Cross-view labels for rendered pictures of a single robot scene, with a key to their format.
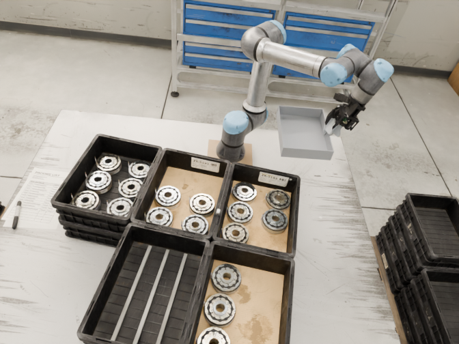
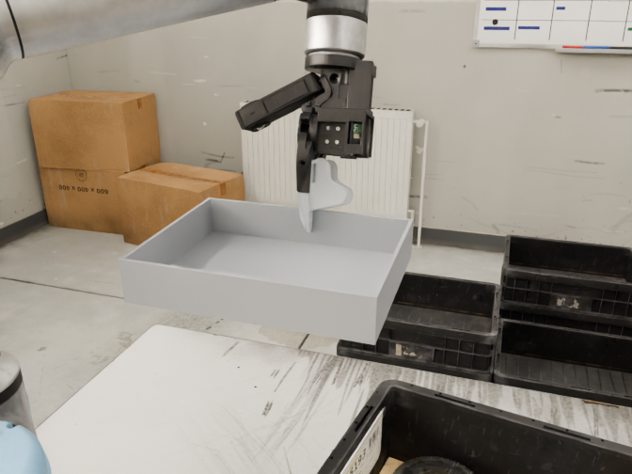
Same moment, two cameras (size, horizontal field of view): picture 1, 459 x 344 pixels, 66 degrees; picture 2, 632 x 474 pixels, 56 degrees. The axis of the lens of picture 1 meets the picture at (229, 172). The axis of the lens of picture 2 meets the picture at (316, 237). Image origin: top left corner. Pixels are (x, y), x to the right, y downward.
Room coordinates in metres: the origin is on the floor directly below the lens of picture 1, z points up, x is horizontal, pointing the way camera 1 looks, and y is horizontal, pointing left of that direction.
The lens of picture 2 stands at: (0.88, 0.27, 1.34)
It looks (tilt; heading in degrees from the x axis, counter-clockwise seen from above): 22 degrees down; 293
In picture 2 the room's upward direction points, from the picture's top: straight up
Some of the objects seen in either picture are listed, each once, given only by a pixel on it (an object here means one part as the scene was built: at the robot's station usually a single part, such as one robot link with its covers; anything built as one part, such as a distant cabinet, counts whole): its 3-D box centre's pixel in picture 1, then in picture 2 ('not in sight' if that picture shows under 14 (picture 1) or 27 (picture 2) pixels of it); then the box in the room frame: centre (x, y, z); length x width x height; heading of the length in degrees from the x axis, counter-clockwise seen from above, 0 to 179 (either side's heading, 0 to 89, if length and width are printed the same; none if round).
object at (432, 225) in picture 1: (423, 246); (417, 368); (1.18, -1.15, 0.37); 0.40 x 0.30 x 0.45; 5
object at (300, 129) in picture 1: (302, 131); (277, 258); (1.16, -0.28, 1.07); 0.27 x 0.20 x 0.05; 5
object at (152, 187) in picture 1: (184, 198); not in sight; (0.87, 0.16, 0.87); 0.40 x 0.30 x 0.11; 176
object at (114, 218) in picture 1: (111, 174); not in sight; (0.89, 0.46, 0.92); 0.40 x 0.30 x 0.02; 176
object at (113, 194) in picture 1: (113, 182); not in sight; (0.89, 0.46, 0.87); 0.40 x 0.30 x 0.11; 176
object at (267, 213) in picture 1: (275, 219); not in sight; (0.85, -0.21, 0.86); 0.10 x 0.10 x 0.01
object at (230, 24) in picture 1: (226, 39); not in sight; (2.78, 0.20, 0.60); 0.72 x 0.03 x 0.56; 95
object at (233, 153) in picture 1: (231, 145); not in sight; (1.32, 0.01, 0.78); 0.15 x 0.15 x 0.10
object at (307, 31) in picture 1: (320, 50); not in sight; (2.86, -0.60, 0.60); 0.72 x 0.03 x 0.56; 95
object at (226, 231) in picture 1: (235, 233); not in sight; (0.75, -0.06, 0.86); 0.10 x 0.10 x 0.01
